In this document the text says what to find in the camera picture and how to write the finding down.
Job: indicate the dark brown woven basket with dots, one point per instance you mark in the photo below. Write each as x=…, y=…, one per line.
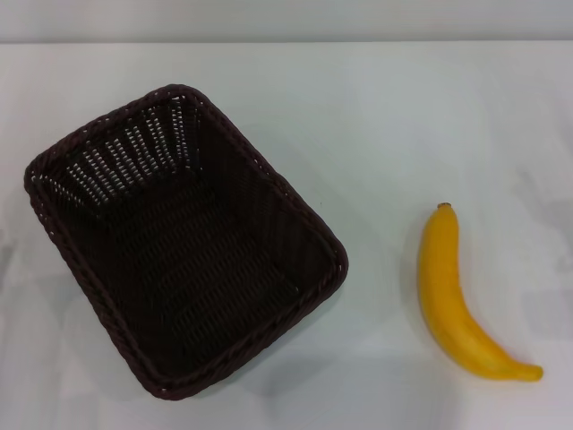
x=188, y=251

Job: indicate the yellow banana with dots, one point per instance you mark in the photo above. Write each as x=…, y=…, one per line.
x=441, y=291

